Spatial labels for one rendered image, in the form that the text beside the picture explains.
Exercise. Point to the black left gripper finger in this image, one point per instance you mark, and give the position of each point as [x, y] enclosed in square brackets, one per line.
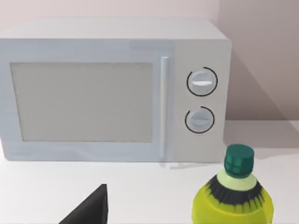
[93, 207]

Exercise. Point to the microwave knob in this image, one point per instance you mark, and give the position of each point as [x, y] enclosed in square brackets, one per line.
[202, 81]
[199, 120]

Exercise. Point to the green bottle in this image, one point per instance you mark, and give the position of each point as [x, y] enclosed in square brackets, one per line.
[231, 205]

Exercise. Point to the pale microwave oven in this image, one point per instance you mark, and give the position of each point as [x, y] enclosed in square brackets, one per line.
[198, 149]

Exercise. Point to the microwave door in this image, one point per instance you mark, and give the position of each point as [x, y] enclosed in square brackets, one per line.
[81, 149]

